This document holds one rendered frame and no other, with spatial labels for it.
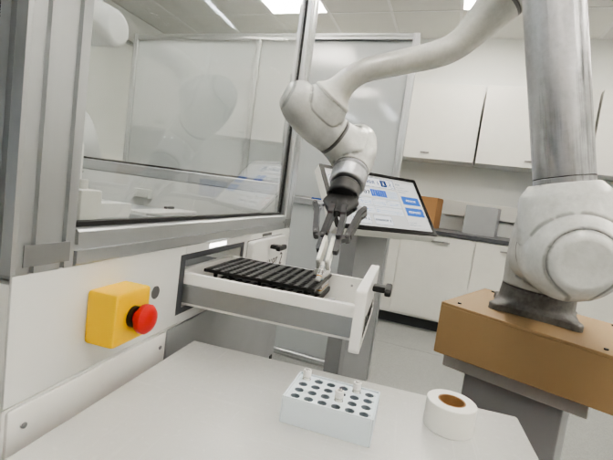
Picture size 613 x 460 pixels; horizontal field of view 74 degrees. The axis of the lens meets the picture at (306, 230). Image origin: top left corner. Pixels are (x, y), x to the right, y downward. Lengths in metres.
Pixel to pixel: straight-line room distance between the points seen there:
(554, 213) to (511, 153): 3.32
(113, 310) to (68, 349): 0.07
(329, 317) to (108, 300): 0.35
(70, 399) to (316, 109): 0.72
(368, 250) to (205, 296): 1.08
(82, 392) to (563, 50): 0.91
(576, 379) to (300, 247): 1.94
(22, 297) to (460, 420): 0.56
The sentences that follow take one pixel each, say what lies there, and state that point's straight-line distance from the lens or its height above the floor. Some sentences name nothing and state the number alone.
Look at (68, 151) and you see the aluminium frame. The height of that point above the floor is 1.08.
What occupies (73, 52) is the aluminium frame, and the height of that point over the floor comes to 1.19.
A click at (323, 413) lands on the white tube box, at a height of 0.79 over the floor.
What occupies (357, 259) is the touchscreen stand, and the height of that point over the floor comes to 0.82.
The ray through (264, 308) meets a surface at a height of 0.86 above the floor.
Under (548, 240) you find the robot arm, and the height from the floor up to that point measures 1.05.
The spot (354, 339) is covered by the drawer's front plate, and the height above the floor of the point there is 0.84.
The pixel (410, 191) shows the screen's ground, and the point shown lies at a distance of 1.90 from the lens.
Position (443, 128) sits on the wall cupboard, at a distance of 4.12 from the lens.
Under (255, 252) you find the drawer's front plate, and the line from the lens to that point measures 1.06.
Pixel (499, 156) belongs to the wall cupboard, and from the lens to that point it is 4.10.
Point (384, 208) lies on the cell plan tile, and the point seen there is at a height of 1.05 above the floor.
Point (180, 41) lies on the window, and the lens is 0.75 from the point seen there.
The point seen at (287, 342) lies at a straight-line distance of 2.75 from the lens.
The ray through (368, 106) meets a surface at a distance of 2.55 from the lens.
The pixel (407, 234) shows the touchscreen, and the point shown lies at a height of 0.96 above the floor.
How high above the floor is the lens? 1.07
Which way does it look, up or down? 5 degrees down
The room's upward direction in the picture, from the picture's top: 8 degrees clockwise
